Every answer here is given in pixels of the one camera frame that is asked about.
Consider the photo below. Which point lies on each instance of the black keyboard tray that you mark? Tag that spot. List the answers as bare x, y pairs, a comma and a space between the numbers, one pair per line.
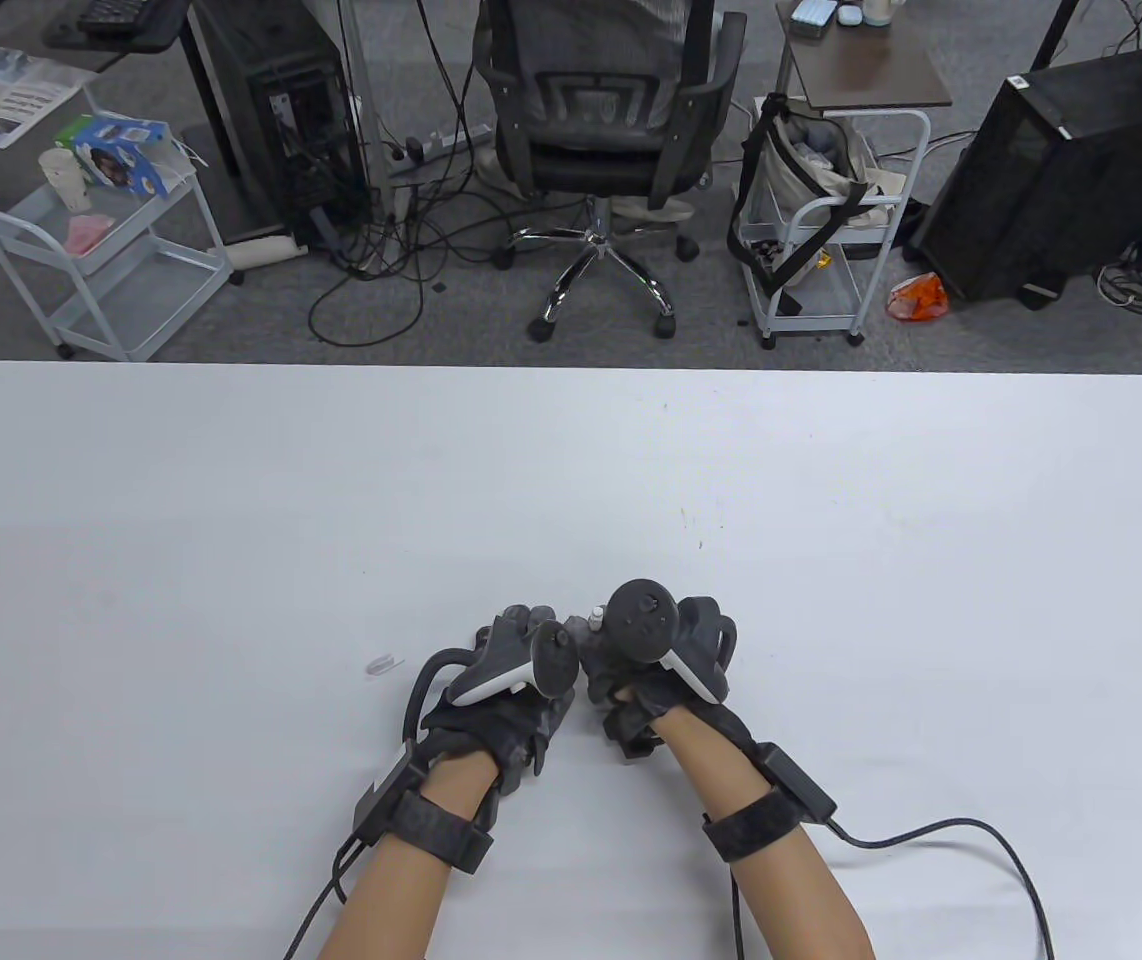
166, 25

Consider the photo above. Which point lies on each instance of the white three-tier cart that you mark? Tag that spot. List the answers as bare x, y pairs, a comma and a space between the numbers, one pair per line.
131, 300

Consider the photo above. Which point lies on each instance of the white narrow cart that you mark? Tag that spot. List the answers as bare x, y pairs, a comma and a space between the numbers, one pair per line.
811, 300

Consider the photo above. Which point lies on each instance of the clear pen cap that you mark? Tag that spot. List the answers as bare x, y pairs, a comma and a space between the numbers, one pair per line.
384, 665

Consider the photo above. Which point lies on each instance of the light blue tissue pack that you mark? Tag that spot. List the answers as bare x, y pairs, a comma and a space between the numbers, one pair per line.
813, 14

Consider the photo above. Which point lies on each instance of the pink packet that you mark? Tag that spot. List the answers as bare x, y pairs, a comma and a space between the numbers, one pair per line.
86, 235

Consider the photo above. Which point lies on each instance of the white paper cup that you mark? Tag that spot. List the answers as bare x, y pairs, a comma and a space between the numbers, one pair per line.
64, 180

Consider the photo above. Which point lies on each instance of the black mesh computer tower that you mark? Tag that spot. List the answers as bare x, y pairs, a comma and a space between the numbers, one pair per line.
1051, 170

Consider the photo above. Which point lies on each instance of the orange plastic bag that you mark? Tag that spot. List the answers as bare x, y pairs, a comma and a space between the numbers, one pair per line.
921, 298

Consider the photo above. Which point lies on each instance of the black metal pole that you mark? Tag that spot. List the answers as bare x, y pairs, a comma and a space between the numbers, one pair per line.
1053, 35

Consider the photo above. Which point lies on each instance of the brown side table top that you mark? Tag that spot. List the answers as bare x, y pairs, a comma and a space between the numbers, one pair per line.
871, 70

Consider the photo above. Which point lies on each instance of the person's right hand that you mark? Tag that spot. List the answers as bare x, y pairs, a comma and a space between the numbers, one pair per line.
599, 660

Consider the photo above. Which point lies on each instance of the black open computer tower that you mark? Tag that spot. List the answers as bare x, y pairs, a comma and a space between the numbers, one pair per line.
271, 100

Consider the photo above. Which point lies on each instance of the person's right forearm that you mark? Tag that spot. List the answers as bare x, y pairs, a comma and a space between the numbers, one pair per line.
791, 900

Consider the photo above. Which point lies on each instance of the white power strip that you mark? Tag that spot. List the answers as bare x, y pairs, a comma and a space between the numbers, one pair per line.
396, 152

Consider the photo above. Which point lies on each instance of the black keyboard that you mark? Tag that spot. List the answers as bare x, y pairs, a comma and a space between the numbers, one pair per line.
111, 15

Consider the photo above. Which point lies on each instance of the grey white hand controller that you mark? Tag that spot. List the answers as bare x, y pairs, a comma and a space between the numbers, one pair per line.
501, 665
641, 615

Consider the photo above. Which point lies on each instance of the black mesh office chair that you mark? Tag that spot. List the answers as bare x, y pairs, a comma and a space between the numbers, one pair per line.
591, 170

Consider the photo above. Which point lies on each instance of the person's left hand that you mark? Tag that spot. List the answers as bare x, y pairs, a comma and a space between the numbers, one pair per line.
501, 730

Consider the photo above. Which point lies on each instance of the blue printed box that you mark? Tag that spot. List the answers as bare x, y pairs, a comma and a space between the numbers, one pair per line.
121, 160

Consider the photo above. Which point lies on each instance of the white metal desk leg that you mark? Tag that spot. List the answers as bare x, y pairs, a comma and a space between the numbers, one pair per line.
356, 60

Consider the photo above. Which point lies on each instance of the white paper roll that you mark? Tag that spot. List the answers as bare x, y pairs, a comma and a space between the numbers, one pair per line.
261, 250

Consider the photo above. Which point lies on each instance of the person's left forearm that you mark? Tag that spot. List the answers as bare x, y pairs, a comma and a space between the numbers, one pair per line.
391, 900

